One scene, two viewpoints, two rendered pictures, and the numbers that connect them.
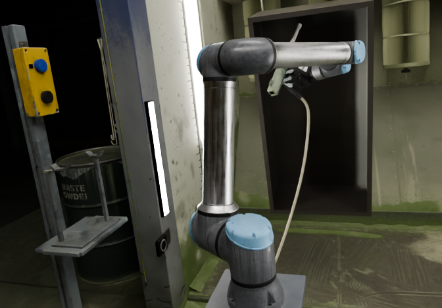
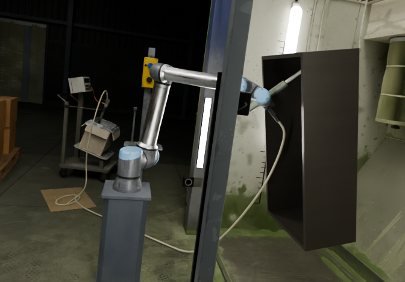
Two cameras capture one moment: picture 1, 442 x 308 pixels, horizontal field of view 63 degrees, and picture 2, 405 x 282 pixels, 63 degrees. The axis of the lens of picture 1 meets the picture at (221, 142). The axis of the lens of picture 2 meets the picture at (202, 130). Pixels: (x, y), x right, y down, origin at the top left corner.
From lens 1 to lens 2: 215 cm
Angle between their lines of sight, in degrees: 58
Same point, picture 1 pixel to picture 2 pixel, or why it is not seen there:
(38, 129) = (146, 93)
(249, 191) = not seen: hidden behind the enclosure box
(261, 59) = (153, 73)
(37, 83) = (146, 73)
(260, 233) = (123, 152)
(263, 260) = (120, 164)
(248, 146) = (360, 181)
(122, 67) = not seen: hidden behind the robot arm
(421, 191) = not seen: outside the picture
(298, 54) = (178, 76)
